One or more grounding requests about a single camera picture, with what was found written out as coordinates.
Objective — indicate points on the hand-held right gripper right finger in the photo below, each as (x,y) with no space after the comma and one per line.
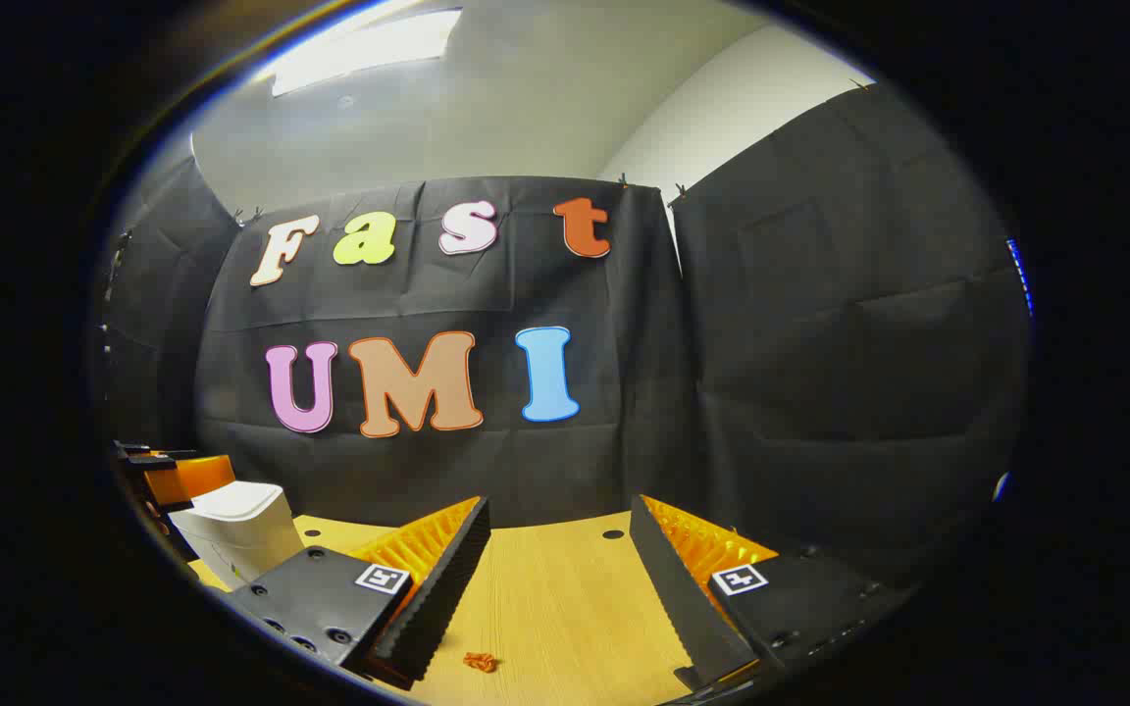
(668,588)

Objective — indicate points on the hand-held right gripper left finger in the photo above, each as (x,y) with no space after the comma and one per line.
(447,579)

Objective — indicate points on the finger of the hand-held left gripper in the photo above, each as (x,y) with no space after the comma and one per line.
(197,478)

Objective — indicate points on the white desktop garbage bin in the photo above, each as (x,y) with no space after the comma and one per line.
(241,529)

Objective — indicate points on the orange paper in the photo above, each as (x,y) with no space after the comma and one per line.
(480,662)

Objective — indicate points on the wooden desktop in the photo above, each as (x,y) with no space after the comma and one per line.
(565,608)

